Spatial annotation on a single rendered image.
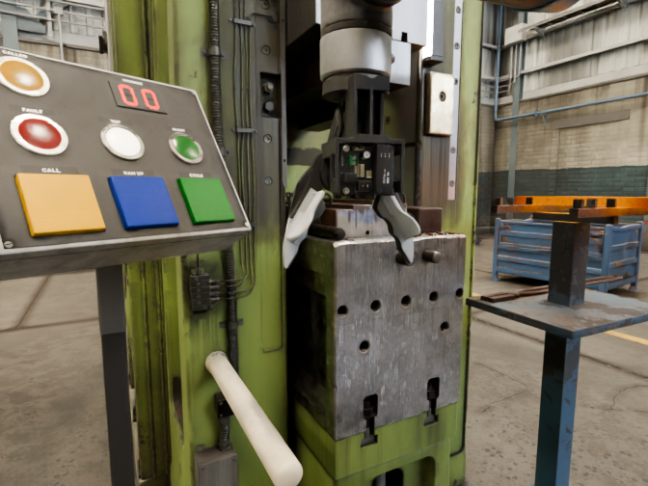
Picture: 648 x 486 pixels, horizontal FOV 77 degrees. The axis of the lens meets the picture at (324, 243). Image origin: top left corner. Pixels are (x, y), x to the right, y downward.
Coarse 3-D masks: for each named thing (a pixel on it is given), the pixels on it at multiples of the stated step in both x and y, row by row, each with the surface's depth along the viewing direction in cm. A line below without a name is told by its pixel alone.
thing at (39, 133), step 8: (24, 120) 48; (32, 120) 49; (40, 120) 50; (24, 128) 48; (32, 128) 48; (40, 128) 49; (48, 128) 50; (56, 128) 51; (24, 136) 47; (32, 136) 48; (40, 136) 49; (48, 136) 49; (56, 136) 50; (32, 144) 48; (40, 144) 48; (48, 144) 49; (56, 144) 50
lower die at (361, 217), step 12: (336, 204) 101; (348, 204) 96; (360, 204) 96; (372, 204) 96; (324, 216) 97; (336, 216) 92; (348, 216) 93; (360, 216) 95; (372, 216) 96; (348, 228) 94; (360, 228) 95; (372, 228) 97; (384, 228) 98
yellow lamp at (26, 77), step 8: (8, 64) 50; (16, 64) 51; (24, 64) 51; (8, 72) 49; (16, 72) 50; (24, 72) 51; (32, 72) 52; (8, 80) 49; (16, 80) 50; (24, 80) 50; (32, 80) 51; (40, 80) 52; (24, 88) 50; (32, 88) 51
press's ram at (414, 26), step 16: (288, 0) 96; (304, 0) 89; (416, 0) 95; (288, 16) 96; (304, 16) 89; (400, 16) 94; (416, 16) 96; (288, 32) 97; (304, 32) 90; (400, 32) 94; (416, 32) 96; (288, 48) 99; (304, 48) 99; (416, 48) 99
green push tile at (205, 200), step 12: (180, 180) 60; (192, 180) 62; (204, 180) 64; (216, 180) 65; (192, 192) 61; (204, 192) 63; (216, 192) 64; (192, 204) 60; (204, 204) 62; (216, 204) 63; (228, 204) 65; (192, 216) 59; (204, 216) 61; (216, 216) 62; (228, 216) 64
